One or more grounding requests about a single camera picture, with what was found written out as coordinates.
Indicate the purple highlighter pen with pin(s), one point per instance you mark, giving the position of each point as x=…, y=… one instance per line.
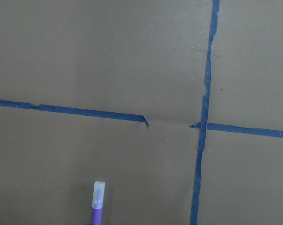
x=97, y=203

